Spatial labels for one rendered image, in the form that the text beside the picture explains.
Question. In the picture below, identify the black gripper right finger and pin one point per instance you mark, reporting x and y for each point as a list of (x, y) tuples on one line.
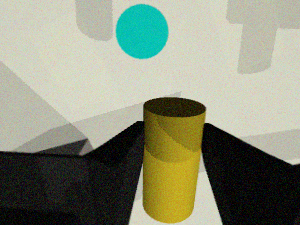
[(250, 187)]

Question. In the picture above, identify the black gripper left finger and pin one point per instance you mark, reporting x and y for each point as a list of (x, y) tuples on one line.
[(98, 187)]

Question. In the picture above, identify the yellow cylinder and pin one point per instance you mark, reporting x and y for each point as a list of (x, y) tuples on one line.
[(172, 151)]

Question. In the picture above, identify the cyan circle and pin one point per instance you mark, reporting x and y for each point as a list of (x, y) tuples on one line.
[(142, 31)]

